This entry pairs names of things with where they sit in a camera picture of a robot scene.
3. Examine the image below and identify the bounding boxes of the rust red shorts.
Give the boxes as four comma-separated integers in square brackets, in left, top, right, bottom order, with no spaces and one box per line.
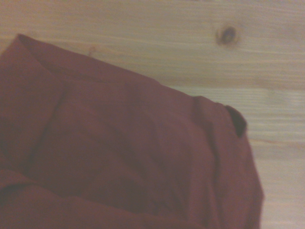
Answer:
[0,33,265,229]

